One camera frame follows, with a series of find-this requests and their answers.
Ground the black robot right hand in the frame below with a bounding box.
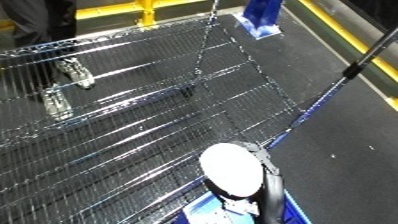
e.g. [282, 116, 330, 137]
[232, 141, 290, 224]

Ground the white paper cup green band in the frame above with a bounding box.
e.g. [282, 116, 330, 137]
[197, 142, 267, 199]

